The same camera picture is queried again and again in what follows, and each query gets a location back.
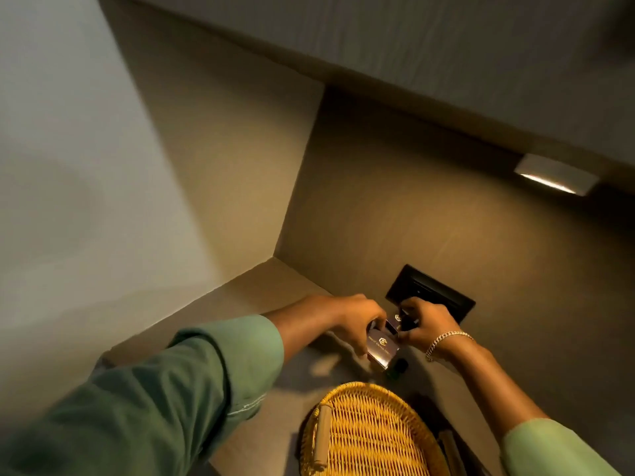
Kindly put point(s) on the person's right hand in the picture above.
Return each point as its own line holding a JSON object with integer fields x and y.
{"x": 430, "y": 322}

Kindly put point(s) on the person's left hand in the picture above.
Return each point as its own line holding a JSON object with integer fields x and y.
{"x": 347, "y": 314}

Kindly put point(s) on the person's right fingers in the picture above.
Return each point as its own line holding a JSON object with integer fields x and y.
{"x": 409, "y": 312}

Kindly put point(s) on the person's left fingers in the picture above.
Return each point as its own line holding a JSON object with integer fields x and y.
{"x": 368, "y": 331}

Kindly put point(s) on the dark glossy box gold logo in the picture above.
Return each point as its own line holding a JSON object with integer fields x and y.
{"x": 395, "y": 319}
{"x": 383, "y": 347}

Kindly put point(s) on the person's right forearm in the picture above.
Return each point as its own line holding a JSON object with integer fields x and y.
{"x": 501, "y": 396}

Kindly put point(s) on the person's left forearm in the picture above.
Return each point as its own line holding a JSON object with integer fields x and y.
{"x": 163, "y": 396}

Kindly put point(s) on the round yellow wicker tray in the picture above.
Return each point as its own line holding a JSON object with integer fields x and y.
{"x": 372, "y": 436}

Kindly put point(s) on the under-cabinet light fixture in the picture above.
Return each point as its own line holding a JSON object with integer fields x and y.
{"x": 555, "y": 174}

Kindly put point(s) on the beige overhead cabinet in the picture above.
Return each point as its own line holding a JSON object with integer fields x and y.
{"x": 421, "y": 49}

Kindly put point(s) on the black wall socket plate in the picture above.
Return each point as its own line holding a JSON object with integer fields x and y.
{"x": 436, "y": 294}

